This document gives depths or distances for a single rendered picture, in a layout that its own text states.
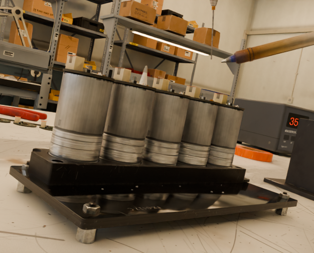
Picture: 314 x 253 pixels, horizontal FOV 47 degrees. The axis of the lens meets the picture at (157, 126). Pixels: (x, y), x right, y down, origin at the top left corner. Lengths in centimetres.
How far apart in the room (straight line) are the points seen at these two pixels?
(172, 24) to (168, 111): 288
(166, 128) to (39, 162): 7
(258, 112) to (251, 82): 564
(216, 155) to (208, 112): 4
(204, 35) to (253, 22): 346
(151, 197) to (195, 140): 6
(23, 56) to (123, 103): 234
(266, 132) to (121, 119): 55
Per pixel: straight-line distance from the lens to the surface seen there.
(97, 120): 17
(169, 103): 20
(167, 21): 310
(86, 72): 17
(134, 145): 19
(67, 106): 17
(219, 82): 630
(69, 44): 443
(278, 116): 70
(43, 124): 43
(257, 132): 74
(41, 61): 254
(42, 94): 258
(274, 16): 647
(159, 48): 499
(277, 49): 24
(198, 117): 22
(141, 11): 293
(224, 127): 25
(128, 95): 19
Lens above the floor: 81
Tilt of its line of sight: 4 degrees down
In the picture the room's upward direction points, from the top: 11 degrees clockwise
